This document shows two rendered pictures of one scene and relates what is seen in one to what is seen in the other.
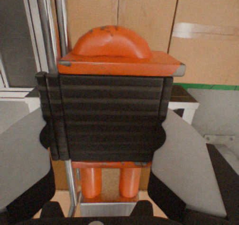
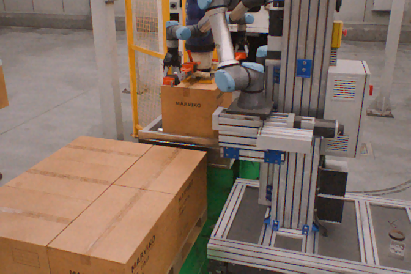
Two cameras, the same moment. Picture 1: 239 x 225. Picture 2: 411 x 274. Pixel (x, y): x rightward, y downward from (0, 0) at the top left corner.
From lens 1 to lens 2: 247 cm
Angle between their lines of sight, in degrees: 43
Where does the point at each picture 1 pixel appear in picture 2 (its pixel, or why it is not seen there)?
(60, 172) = (203, 96)
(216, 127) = not seen: hidden behind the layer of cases
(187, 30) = (133, 155)
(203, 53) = (127, 149)
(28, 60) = (248, 199)
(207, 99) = not seen: hidden behind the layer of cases
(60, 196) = (203, 88)
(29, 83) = (255, 190)
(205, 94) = not seen: hidden behind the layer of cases
